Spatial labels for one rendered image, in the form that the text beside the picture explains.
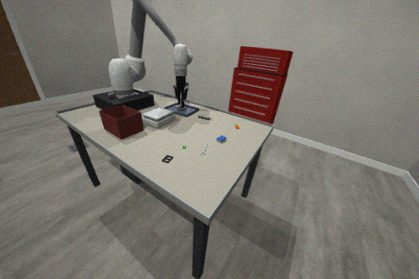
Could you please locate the red open box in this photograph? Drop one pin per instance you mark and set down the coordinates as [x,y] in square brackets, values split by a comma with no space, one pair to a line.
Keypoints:
[121,121]

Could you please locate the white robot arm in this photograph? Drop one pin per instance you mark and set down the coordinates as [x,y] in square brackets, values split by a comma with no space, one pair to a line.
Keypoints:
[121,73]

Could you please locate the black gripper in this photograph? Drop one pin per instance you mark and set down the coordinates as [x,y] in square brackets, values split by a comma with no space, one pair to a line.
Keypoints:
[180,88]

